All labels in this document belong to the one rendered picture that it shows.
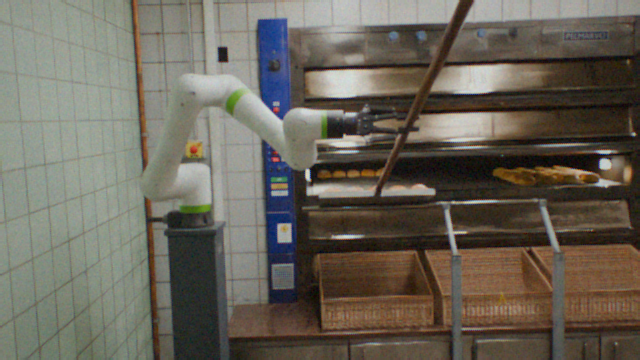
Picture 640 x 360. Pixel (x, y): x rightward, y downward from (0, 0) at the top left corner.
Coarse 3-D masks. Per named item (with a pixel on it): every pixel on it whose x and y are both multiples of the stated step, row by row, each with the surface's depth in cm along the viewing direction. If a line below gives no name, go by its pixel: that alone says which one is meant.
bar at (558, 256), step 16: (304, 208) 309; (320, 208) 309; (336, 208) 309; (352, 208) 309; (368, 208) 310; (384, 208) 310; (400, 208) 310; (448, 208) 309; (544, 208) 308; (448, 224) 303; (560, 256) 290; (560, 272) 291; (560, 288) 291; (560, 304) 292; (560, 320) 293; (560, 336) 294; (560, 352) 295
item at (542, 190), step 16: (448, 192) 347; (464, 192) 347; (480, 192) 347; (496, 192) 347; (512, 192) 347; (528, 192) 347; (544, 192) 347; (560, 192) 347; (576, 192) 347; (592, 192) 347; (608, 192) 347; (624, 192) 347
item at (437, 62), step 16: (464, 0) 122; (464, 16) 128; (448, 32) 135; (448, 48) 142; (432, 64) 152; (432, 80) 160; (416, 96) 175; (416, 112) 183; (400, 144) 214; (384, 176) 259
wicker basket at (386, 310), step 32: (320, 256) 345; (352, 256) 346; (384, 256) 346; (416, 256) 341; (320, 288) 313; (352, 288) 343; (384, 288) 344; (416, 288) 344; (352, 320) 303; (384, 320) 304; (416, 320) 308
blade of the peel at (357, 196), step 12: (324, 192) 294; (336, 192) 294; (348, 192) 294; (360, 192) 294; (372, 192) 294; (384, 192) 294; (396, 192) 294; (408, 192) 294; (420, 192) 294; (432, 192) 295; (324, 204) 309; (336, 204) 309; (348, 204) 310
